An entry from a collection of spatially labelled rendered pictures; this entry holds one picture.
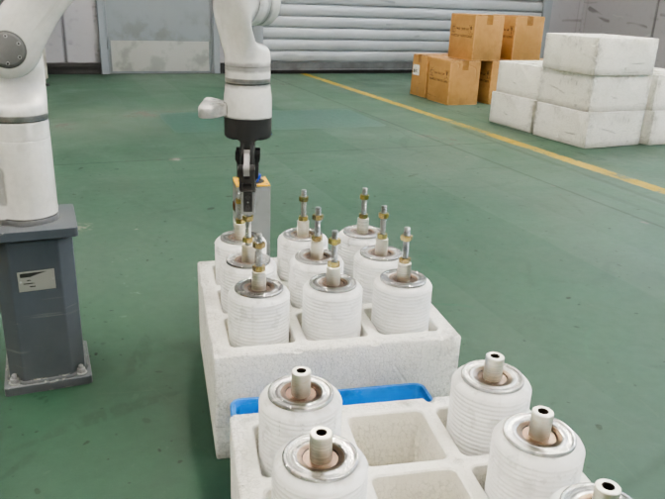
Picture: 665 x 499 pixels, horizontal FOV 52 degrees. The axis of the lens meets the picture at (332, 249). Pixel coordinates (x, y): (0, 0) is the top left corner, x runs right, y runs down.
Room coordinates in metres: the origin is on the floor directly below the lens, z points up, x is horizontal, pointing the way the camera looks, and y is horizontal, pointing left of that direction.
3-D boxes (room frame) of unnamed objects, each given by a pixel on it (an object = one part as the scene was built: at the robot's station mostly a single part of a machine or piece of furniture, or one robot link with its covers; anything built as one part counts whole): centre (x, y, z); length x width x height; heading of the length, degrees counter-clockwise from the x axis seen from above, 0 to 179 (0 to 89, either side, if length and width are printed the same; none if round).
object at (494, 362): (0.73, -0.20, 0.26); 0.02 x 0.02 x 0.03
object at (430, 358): (1.11, 0.03, 0.09); 0.39 x 0.39 x 0.18; 15
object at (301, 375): (0.68, 0.03, 0.26); 0.02 x 0.02 x 0.03
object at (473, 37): (5.04, -0.95, 0.45); 0.30 x 0.24 x 0.30; 25
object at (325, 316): (1.00, 0.00, 0.16); 0.10 x 0.10 x 0.18
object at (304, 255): (1.11, 0.03, 0.25); 0.08 x 0.08 x 0.01
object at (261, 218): (1.37, 0.17, 0.16); 0.07 x 0.07 x 0.31; 15
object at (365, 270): (1.14, -0.09, 0.16); 0.10 x 0.10 x 0.18
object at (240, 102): (1.08, 0.16, 0.53); 0.11 x 0.09 x 0.06; 95
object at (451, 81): (4.98, -0.81, 0.15); 0.30 x 0.24 x 0.30; 22
